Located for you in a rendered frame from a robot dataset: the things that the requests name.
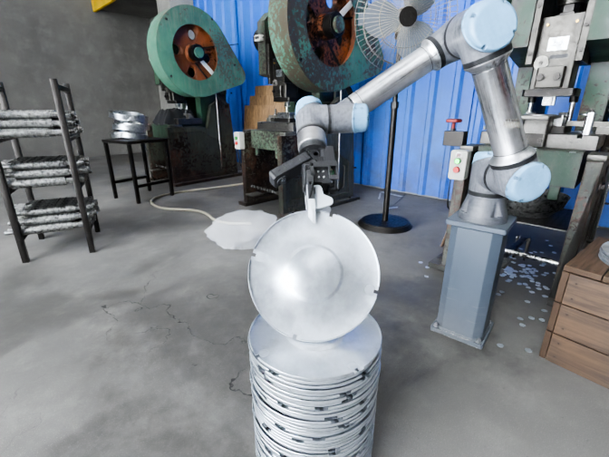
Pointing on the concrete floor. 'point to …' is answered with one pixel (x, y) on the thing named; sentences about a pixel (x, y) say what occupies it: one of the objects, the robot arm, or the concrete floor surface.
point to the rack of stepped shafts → (45, 172)
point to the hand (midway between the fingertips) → (310, 219)
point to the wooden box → (581, 317)
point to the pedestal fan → (404, 19)
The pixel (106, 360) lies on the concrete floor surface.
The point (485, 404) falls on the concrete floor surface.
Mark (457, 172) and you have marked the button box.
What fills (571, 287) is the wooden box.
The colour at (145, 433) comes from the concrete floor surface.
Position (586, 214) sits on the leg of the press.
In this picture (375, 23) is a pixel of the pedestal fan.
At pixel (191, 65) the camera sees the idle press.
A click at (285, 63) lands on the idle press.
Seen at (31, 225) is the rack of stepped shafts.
